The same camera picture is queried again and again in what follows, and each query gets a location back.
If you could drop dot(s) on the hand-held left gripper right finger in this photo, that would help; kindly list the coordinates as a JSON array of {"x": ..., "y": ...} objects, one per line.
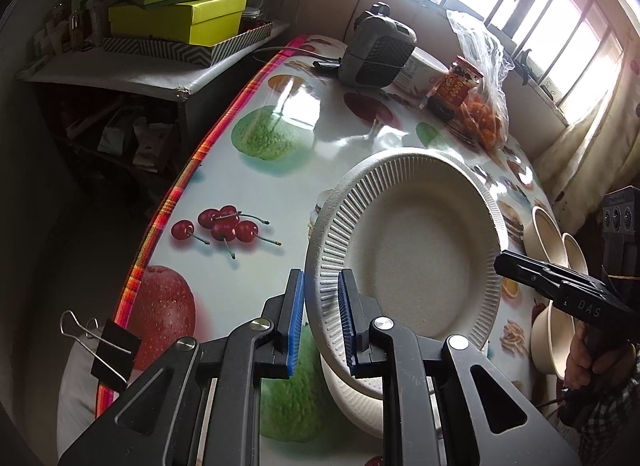
[{"x": 346, "y": 326}]

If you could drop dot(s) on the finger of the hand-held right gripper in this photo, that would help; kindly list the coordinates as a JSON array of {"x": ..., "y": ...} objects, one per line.
[{"x": 530, "y": 273}]

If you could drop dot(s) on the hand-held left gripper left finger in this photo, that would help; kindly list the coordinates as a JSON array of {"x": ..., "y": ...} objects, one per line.
[{"x": 296, "y": 326}]

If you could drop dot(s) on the beige paper bowl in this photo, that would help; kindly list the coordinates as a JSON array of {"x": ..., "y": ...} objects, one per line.
[
  {"x": 547, "y": 238},
  {"x": 575, "y": 253},
  {"x": 547, "y": 341}
]

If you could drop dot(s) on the stack of paper plates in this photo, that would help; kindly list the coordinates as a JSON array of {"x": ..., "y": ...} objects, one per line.
[{"x": 350, "y": 406}]

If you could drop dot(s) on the ribbed white paper plate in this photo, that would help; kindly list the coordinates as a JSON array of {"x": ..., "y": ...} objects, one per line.
[{"x": 425, "y": 246}]

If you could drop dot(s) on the person's right forearm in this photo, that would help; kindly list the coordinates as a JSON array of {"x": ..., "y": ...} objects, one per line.
[{"x": 615, "y": 421}]

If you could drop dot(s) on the person's right hand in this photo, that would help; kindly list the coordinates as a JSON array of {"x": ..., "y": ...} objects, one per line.
[{"x": 579, "y": 361}]

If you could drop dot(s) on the cream patterned curtain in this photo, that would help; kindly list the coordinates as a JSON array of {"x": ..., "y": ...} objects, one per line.
[{"x": 590, "y": 155}]

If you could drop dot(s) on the fruit print tablecloth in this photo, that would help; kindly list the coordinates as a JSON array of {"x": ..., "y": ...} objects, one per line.
[{"x": 280, "y": 180}]

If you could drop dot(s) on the clear bag of oranges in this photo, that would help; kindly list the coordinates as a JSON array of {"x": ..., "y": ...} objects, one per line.
[{"x": 487, "y": 110}]

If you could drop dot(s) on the black binder clip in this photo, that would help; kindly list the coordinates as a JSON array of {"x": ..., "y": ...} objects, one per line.
[{"x": 115, "y": 351}]

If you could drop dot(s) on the red label jar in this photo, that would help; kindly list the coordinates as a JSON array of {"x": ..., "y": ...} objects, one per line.
[{"x": 452, "y": 90}]

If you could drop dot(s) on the white paper cup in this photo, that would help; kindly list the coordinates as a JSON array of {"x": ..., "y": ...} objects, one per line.
[{"x": 417, "y": 73}]

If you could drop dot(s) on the small black device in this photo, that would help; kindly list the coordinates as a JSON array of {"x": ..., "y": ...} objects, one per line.
[{"x": 326, "y": 65}]

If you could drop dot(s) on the grey portable speaker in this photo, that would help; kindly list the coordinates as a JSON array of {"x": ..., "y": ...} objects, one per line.
[{"x": 375, "y": 53}]

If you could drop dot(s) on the zigzag patterned tray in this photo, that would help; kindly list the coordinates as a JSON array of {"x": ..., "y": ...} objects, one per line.
[{"x": 165, "y": 51}]

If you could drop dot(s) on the white side shelf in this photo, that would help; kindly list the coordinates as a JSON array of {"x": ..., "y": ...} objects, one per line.
[{"x": 115, "y": 75}]

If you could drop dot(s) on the lime green box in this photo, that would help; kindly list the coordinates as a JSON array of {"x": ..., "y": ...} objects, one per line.
[{"x": 170, "y": 20}]

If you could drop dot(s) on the group of small bottles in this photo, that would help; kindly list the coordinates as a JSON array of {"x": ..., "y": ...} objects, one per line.
[{"x": 70, "y": 25}]

